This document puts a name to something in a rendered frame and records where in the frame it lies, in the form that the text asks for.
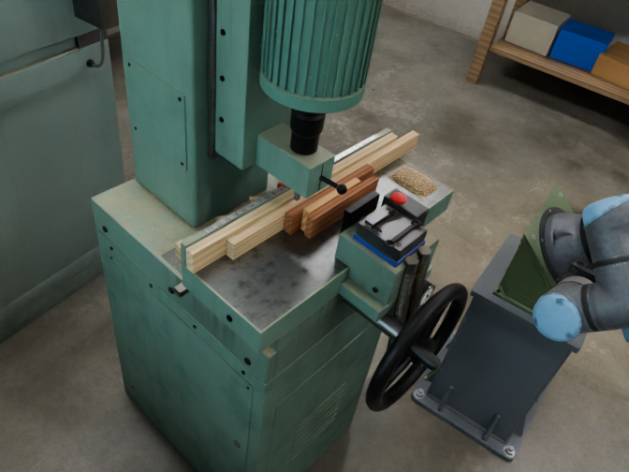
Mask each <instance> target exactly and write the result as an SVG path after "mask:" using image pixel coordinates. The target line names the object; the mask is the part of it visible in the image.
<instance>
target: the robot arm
mask: <svg viewBox="0 0 629 472"><path fill-rule="evenodd" d="M545 245H546V249H547V253H548V256H549V261H550V263H551V265H552V267H553V269H554V271H555V272H556V273H557V274H558V276H559V277H560V278H559V279H558V281H557V284H556V285H555V287H554V288H553V289H551V290H550V291H549V292H548V293H546V294H544V295H542V296H541V297H540V298H539V299H538V301H537V303H536V304H535V306H534V310H533V319H534V324H535V326H536V328H537V329H538V330H539V331H540V332H541V333H542V334H543V335H544V336H546V337H547V338H548V339H550V340H553V341H558V342H563V341H568V340H571V339H573V338H575V337H576V336H577V335H578V334H580V333H587V332H603V331H611V330H619V329H622V333H623V336H624V339H625V340H626V342H627V343H629V194H622V195H619V196H613V197H609V198H606V199H601V200H598V201H596V202H594V203H592V204H590V205H588V206H587V207H586V208H585V209H584V210H583V212H582V214H570V213H558V214H553V215H551V216H550V217H549V218H548V220H547V223H546V225H545Z"/></svg>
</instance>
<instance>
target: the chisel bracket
mask: <svg viewBox="0 0 629 472"><path fill-rule="evenodd" d="M291 131H292V130H291V129H290V126H289V125H287V124H285V123H281V124H279V125H276V126H274V127H272V128H270V129H268V130H265V131H263V132H261V133H259V134H258V135H257V144H256V164H257V165H258V166H259V167H260V168H262V169H264V170H265V171H267V172H268V173H269V174H271V175H272V176H274V177H275V178H277V179H278V180H279V181H281V182H282V183H284V184H285V185H287V186H288V187H290V188H291V189H293V190H294V191H295V192H297V193H298V194H300V195H301V196H303V197H304V198H305V199H307V198H309V197H311V196H312V195H313V194H315V193H316V192H318V191H320V190H321V189H323V188H325V187H326V186H328V184H326V183H324V182H322V181H320V180H319V177H320V176H321V175H323V176H325V177H327V178H329V179H331V175H332V170H333V165H334V159H335V155H334V154H332V153H331V152H329V151H327V150H326V149H324V148H323V147H321V146H320V145H318V148H317V151H316V152H315V153H314V154H312V155H299V154H297V153H295V152H293V151H292V150H291V148H290V139H291Z"/></svg>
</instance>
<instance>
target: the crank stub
mask: <svg viewBox="0 0 629 472"><path fill-rule="evenodd" d="M408 350H409V351H410V352H411V353H412V354H413V355H414V356H415V357H416V358H417V359H418V360H419V361H420V362H421V363H422V364H423V365H424V366H426V367H427V368H429V369H430V370H431V371H436V370H437V369H438V368H439V367H440V365H441V361H440V359H439V358H438V357H437V356H435V355H434V354H433V353H431V352H430V351H429V350H427V349H426V348H424V347H422V346H420V345H418V344H416V343H415V342H414V343H413V344H412V345H411V346H410V347H409V349H408Z"/></svg>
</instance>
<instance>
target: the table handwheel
mask: <svg viewBox="0 0 629 472"><path fill-rule="evenodd" d="M467 299H468V292H467V288H466V287H465V286H464V285H463V284H460V283H452V284H449V285H447V286H445V287H443V288H441V289H440V290H439V291H437V292H436V293H435V294H434V295H433V296H431V297H430V298H429V299H428V300H427V301H426V302H425V303H424V304H423V305H422V306H421V307H420V308H419V309H418V310H417V312H416V313H415V314H414V315H413V316H412V317H411V318H410V320H409V321H408V322H407V323H406V325H405V326H404V325H403V324H402V323H401V322H400V321H399V320H397V319H396V318H395V317H393V316H392V315H390V314H389V313H386V314H385V315H384V316H383V317H381V318H380V319H379V320H378V321H377V322H375V321H373V320H372V319H371V318H370V317H368V316H367V315H365V314H364V313H363V312H361V311H360V310H359V309H358V308H357V307H356V306H355V305H353V304H352V303H351V302H349V301H348V300H347V299H345V298H344V297H343V302H345V303H346V304H347V305H348V306H350V307H351V308H352V309H354V310H355V311H356V312H357V313H359V314H360V315H361V316H363V317H364V318H365V319H367V320H368V321H369V322H371V323H372V324H373V325H374V326H375V327H376V328H377V329H379V330H380V331H381V332H383V333H384V334H385V335H387V336H388V337H389V338H390V339H392V340H393V342H392V344H391V345H390V346H389V348H388V350H387V352H386V353H385V355H384V356H383V358H382V360H381V361H380V362H379V364H378V365H377V367H376V369H375V371H374V373H373V376H372V378H371V381H370V383H369V386H368V389H367V391H366V405H367V407H368V408H369V409H370V410H371V411H374V412H379V411H383V410H385V409H387V408H388V407H390V406H392V405H393V404H394V403H395V402H397V401H398V400H399V399H400V398H401V397H402V396H403V395H404V394H405V393H406V392H407V391H408V390H409V389H410V388H411V387H412V386H413V385H414V384H415V383H416V382H417V380H418V379H419V378H420V377H421V376H422V374H423V373H424V372H425V371H426V369H427V367H426V366H424V365H423V364H422V363H421V362H420V361H419V360H418V359H417V358H416V357H415V356H414V355H413V354H412V353H411V352H410V351H409V350H408V349H409V347H410V346H411V345H412V344H413V343H414V342H415V343H416V344H418V345H420V346H422V347H424V348H426V349H427V350H429V351H430V352H431V353H433V354H434V355H435V356H437V355H438V353H439V352H440V350H441V349H442V347H443V346H444V344H445V343H446V341H447V339H448V338H449V336H450V335H451V333H452V332H453V331H454V329H455V327H456V325H457V324H458V322H459V320H460V318H461V315H462V313H463V310H464V308H465V305H466V303H467ZM450 302H451V305H450V306H449V309H448V311H447V313H446V316H445V318H444V320H443V321H442V323H441V325H440V327H439V328H438V330H437V332H436V333H435V335H434V336H433V338H431V335H432V332H433V330H434V328H435V326H436V325H437V323H438V321H439V319H440V317H441V316H442V314H443V313H444V312H445V310H446V308H447V306H448V304H449V303H450ZM410 363H412V365H411V366H410V368H409V369H408V370H407V371H406V372H405V373H404V374H403V375H402V377H401V378H400V379H399V380H398V381H397V382H396V383H395V384H394V385H393V386H391V387H390V388H389V389H388V390H387V391H386V389H387V388H388V387H389V385H390V384H391V383H392V382H393V381H394V380H395V379H396V377H397V376H398V375H399V374H400V373H401V372H402V371H403V370H404V369H405V368H406V367H407V366H408V365H409V364H410ZM384 391H385V392H384ZM383 392H384V393H383Z"/></svg>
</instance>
